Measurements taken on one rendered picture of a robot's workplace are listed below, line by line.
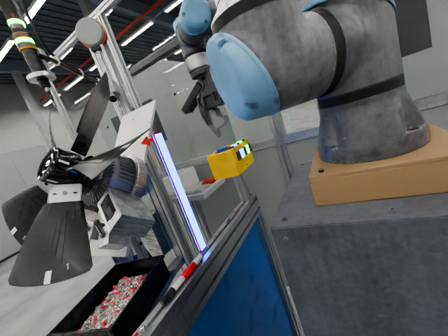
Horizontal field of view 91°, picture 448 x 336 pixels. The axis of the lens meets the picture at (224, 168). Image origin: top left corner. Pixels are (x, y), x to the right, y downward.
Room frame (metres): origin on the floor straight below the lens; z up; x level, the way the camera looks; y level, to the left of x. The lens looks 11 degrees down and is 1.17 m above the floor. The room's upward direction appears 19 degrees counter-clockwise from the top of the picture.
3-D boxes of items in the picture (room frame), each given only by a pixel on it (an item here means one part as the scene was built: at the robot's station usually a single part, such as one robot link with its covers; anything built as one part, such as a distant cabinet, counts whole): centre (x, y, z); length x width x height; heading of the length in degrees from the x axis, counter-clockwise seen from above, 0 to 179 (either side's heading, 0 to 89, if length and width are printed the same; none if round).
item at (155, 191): (1.08, 0.36, 0.58); 0.09 x 0.04 x 1.15; 58
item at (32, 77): (0.73, 0.42, 1.50); 0.09 x 0.07 x 0.10; 3
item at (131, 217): (0.72, 0.36, 0.98); 0.20 x 0.16 x 0.20; 148
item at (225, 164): (0.79, -0.04, 1.02); 0.16 x 0.10 x 0.11; 148
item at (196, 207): (1.25, 0.23, 0.42); 0.04 x 0.04 x 0.83; 58
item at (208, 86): (0.73, -0.04, 1.27); 0.09 x 0.08 x 0.12; 59
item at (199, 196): (1.25, 0.23, 0.85); 0.36 x 0.24 x 0.03; 58
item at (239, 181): (0.79, -0.04, 0.92); 0.03 x 0.03 x 0.12; 58
